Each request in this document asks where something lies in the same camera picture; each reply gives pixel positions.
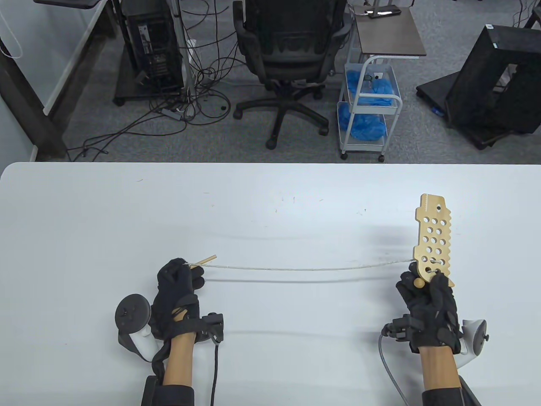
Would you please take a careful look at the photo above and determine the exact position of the black forearm sensor pack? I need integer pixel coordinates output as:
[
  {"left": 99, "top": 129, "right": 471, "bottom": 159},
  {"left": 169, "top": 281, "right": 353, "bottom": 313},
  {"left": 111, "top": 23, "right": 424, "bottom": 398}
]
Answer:
[
  {"left": 423, "top": 376, "right": 482, "bottom": 406},
  {"left": 142, "top": 376, "right": 195, "bottom": 406}
]

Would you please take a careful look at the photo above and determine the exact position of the person's left hand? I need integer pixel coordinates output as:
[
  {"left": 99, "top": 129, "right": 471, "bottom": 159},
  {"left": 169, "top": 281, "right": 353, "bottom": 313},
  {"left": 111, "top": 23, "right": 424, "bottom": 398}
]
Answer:
[{"left": 150, "top": 258, "right": 205, "bottom": 340}]

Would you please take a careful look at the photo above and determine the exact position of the white panel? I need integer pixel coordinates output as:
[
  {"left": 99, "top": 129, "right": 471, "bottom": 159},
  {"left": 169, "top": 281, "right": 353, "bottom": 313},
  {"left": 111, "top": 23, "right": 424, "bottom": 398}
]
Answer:
[{"left": 42, "top": 0, "right": 106, "bottom": 115}]

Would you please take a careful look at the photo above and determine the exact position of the dark desk frame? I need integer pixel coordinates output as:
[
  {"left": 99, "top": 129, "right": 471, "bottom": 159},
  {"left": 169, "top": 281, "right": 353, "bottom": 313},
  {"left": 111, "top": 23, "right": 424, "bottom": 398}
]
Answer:
[{"left": 0, "top": 38, "right": 70, "bottom": 162}]

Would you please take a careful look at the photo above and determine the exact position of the person's left forearm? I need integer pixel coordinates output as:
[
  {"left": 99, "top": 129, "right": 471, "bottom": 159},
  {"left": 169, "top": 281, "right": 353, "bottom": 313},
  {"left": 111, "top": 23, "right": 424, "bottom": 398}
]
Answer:
[{"left": 163, "top": 332, "right": 197, "bottom": 385}]

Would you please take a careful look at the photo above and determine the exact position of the white utility cart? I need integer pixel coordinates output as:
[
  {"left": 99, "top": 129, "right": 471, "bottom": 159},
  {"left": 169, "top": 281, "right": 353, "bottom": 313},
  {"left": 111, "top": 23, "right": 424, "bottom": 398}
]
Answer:
[{"left": 337, "top": 54, "right": 403, "bottom": 163}]

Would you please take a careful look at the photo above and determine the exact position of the black monitor stand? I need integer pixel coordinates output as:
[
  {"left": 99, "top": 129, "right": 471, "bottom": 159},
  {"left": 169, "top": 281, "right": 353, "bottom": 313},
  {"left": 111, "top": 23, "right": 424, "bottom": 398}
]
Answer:
[{"left": 33, "top": 0, "right": 102, "bottom": 9}]

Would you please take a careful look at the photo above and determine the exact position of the grey camera cable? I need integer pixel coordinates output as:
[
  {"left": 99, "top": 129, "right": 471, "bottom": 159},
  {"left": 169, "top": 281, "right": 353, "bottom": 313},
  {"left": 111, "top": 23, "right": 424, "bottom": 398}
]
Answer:
[{"left": 379, "top": 334, "right": 408, "bottom": 406}]

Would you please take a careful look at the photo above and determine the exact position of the black camera cable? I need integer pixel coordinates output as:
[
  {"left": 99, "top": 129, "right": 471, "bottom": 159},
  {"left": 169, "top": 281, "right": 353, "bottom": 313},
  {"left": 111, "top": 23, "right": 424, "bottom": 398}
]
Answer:
[{"left": 210, "top": 343, "right": 220, "bottom": 406}]

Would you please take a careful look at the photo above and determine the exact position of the person's right hand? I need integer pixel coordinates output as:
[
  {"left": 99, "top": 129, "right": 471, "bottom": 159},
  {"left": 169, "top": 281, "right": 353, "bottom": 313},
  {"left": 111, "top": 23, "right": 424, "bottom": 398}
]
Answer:
[{"left": 396, "top": 263, "right": 462, "bottom": 355}]

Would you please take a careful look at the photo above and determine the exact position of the black open frame box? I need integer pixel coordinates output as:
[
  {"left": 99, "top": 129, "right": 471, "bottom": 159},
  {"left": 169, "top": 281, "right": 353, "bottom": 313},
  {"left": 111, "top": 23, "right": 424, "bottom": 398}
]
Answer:
[{"left": 445, "top": 25, "right": 541, "bottom": 135}]

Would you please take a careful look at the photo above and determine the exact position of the silver aluminium post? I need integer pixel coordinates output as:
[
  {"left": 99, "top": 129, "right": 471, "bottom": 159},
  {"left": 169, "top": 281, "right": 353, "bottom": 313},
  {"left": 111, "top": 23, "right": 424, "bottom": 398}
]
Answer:
[{"left": 171, "top": 0, "right": 197, "bottom": 99}]

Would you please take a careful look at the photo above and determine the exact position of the brown side table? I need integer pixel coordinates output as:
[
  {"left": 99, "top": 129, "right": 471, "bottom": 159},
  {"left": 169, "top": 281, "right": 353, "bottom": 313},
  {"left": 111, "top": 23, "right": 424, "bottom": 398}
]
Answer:
[{"left": 353, "top": 6, "right": 426, "bottom": 60}]

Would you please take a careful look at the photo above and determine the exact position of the black wheeled platform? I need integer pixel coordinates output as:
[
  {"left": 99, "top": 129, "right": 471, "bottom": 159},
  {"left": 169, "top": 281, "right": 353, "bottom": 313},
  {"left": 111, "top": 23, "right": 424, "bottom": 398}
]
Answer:
[{"left": 416, "top": 71, "right": 525, "bottom": 150}]

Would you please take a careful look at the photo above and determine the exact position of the tangle of black floor cables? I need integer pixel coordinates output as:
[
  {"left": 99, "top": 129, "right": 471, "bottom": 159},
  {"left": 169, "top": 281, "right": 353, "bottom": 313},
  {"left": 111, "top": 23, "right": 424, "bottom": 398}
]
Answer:
[{"left": 68, "top": 0, "right": 250, "bottom": 162}]

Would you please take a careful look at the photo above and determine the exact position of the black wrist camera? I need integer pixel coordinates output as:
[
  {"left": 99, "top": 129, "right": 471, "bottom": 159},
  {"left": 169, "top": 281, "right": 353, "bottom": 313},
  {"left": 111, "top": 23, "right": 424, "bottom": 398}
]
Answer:
[
  {"left": 382, "top": 315, "right": 413, "bottom": 342},
  {"left": 197, "top": 313, "right": 224, "bottom": 344}
]

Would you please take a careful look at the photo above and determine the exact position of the grey and white controller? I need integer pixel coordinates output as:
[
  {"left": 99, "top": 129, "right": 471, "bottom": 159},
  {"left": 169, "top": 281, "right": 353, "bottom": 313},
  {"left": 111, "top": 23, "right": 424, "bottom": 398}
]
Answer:
[
  {"left": 454, "top": 319, "right": 489, "bottom": 368},
  {"left": 115, "top": 294, "right": 161, "bottom": 362}
]

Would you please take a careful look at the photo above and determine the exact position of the blue plastic bag pile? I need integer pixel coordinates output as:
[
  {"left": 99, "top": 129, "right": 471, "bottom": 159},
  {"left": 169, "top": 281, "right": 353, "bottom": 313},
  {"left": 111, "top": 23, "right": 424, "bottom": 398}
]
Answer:
[
  {"left": 338, "top": 104, "right": 387, "bottom": 141},
  {"left": 346, "top": 70, "right": 396, "bottom": 106}
]

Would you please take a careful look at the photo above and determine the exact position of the white rope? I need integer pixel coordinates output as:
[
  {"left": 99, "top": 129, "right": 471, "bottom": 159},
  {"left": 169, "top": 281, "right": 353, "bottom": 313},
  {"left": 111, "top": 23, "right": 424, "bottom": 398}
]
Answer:
[{"left": 188, "top": 259, "right": 442, "bottom": 273}]

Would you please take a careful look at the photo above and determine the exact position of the black office chair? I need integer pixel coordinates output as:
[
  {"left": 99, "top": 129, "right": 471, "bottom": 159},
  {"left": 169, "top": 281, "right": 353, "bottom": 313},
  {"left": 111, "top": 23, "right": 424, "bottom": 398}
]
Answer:
[{"left": 232, "top": 0, "right": 355, "bottom": 149}]

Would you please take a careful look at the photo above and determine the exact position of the person's right forearm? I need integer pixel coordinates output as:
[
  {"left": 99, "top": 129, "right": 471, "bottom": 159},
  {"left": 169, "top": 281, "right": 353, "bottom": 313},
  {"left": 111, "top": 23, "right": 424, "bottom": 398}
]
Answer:
[{"left": 419, "top": 345, "right": 462, "bottom": 390}]

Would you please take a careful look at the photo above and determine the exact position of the wooden crocodile lacing toy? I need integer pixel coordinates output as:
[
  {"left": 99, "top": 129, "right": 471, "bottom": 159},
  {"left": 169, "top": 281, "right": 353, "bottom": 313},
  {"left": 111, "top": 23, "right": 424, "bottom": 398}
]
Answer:
[{"left": 413, "top": 194, "right": 455, "bottom": 288}]

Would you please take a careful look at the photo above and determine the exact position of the black computer tower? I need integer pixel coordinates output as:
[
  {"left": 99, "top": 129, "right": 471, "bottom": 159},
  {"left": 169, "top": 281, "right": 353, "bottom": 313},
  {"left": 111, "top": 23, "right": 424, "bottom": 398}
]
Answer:
[{"left": 120, "top": 0, "right": 185, "bottom": 93}]

